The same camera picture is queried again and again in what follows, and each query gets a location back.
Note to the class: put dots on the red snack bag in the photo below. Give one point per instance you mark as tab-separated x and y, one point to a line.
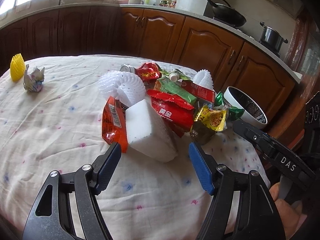
174	110

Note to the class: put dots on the green spouted juice pouch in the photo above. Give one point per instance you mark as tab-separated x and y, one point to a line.
175	76

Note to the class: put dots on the small red wrapper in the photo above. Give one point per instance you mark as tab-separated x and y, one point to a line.
149	72

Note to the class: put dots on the paper wrapper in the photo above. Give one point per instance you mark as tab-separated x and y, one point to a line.
33	82

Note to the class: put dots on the right hand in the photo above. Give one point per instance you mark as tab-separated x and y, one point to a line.
291	217

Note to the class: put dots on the white floral tablecloth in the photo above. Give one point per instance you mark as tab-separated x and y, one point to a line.
59	128

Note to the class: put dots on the yellow foam fruit net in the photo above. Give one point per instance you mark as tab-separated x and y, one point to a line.
17	67

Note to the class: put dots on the wooden kitchen cabinets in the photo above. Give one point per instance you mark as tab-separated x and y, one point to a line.
160	36

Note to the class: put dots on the red flat packet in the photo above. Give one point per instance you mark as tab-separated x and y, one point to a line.
198	91

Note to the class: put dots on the green drink carton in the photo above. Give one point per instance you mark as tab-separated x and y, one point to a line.
164	84

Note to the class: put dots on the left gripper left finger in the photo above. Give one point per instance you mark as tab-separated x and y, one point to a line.
51	217

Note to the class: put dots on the metal tin can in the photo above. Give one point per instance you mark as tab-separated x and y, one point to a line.
127	68

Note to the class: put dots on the green foil wrapper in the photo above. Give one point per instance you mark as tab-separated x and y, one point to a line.
234	113

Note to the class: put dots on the white countertop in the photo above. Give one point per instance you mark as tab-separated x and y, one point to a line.
236	31

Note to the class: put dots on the white foam block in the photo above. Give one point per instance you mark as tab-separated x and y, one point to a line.
148	133

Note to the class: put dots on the small white foam net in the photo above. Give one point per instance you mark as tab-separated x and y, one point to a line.
203	78

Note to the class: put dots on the black cooking pot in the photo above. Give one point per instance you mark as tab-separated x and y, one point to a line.
271	39

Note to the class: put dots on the black wok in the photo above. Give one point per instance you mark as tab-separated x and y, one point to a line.
227	14

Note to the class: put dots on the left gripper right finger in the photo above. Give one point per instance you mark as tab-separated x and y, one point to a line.
241	207

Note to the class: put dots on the orange snack wrapper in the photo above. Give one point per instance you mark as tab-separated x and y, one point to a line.
113	123

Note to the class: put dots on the yellow green snack bag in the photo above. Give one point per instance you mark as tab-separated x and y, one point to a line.
207	123

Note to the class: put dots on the white rimmed trash bin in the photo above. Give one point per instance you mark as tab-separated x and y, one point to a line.
253	114

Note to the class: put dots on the large white foam net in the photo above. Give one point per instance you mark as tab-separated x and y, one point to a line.
126	87

